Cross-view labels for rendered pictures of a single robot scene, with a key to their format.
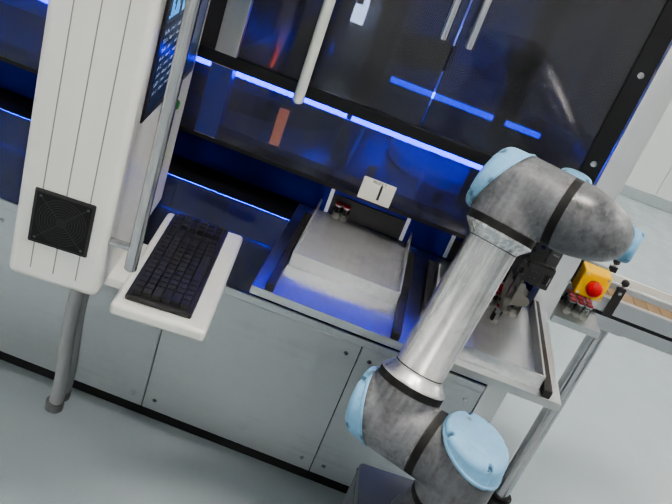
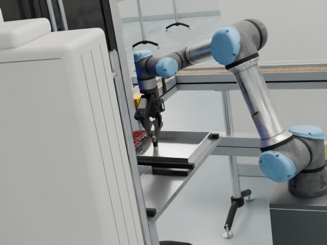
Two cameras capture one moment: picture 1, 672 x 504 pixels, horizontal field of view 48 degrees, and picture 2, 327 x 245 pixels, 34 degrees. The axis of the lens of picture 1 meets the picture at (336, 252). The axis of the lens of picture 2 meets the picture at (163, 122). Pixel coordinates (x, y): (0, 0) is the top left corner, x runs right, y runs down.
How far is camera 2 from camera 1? 155 cm
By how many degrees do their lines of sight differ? 58
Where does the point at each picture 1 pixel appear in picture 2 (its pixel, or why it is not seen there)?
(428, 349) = (278, 119)
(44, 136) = (115, 237)
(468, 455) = (319, 131)
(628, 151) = (118, 34)
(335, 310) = (166, 192)
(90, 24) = (105, 136)
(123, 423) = not seen: outside the picture
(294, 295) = (156, 206)
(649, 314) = not seen: hidden behind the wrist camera
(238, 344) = not seen: outside the picture
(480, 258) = (258, 73)
